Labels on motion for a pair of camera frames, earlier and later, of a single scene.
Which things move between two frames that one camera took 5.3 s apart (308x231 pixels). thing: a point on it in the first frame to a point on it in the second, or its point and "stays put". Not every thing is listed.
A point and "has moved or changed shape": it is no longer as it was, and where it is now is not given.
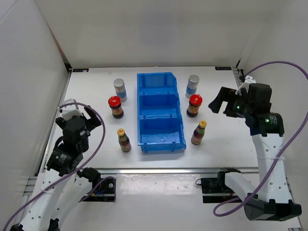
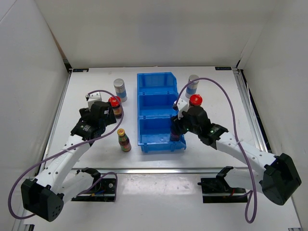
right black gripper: x=225 y=95 to x=176 y=123
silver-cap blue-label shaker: x=191 y=87 stays put
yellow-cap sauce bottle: x=198 y=134 has moved or changed shape
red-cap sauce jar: x=114 y=103 stays put
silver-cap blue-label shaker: x=120 y=89 stays put
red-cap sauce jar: x=195 y=102 stays put
